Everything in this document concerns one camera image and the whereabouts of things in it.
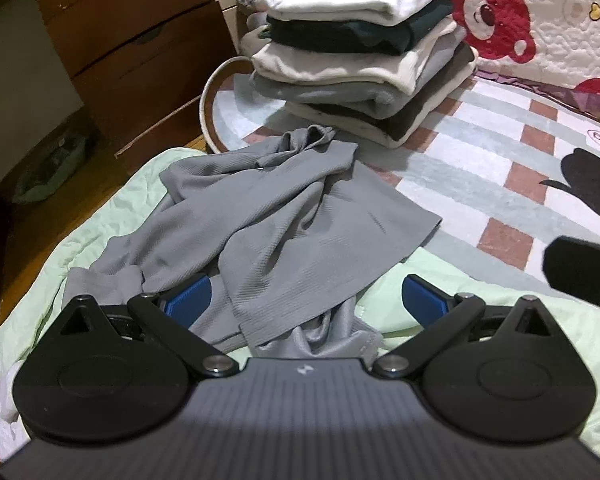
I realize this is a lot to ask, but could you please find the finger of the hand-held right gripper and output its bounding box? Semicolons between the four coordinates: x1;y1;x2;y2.
542;235;600;317

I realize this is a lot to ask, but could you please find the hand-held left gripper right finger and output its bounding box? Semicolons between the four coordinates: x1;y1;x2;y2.
371;274;557;379

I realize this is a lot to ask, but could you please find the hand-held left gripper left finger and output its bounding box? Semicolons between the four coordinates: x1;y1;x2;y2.
59;274;239;379

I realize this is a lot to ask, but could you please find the grey knit garment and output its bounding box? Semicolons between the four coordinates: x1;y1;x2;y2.
67;127;443;367

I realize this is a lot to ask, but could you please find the light green blanket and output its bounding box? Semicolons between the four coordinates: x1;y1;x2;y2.
0;147;600;462

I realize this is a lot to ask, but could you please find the checkered round rug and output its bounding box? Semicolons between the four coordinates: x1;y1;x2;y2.
198;55;600;311

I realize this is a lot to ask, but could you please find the dark green cloth bag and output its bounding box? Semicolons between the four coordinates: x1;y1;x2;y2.
12;130;99;206

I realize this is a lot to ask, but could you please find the white cloth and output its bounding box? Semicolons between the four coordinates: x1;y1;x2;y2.
0;374;29;464

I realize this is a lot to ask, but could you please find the bear print quilt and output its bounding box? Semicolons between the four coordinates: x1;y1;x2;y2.
380;0;600;128

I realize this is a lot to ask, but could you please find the brown wooden drawer cabinet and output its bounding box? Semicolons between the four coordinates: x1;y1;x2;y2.
32;0;222;157

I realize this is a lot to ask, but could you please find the white cabinet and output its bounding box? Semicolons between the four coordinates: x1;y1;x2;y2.
0;0;84;192

